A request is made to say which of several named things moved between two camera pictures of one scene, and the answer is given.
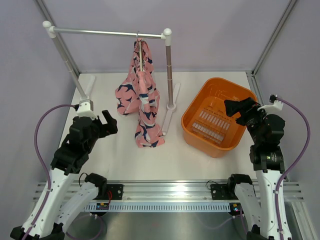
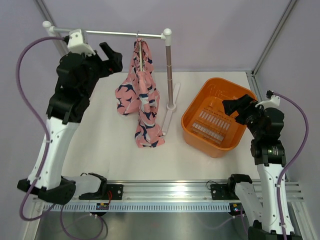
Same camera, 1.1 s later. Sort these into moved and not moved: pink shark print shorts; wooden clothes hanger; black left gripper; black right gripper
Moved: black left gripper
Not moved: pink shark print shorts; wooden clothes hanger; black right gripper
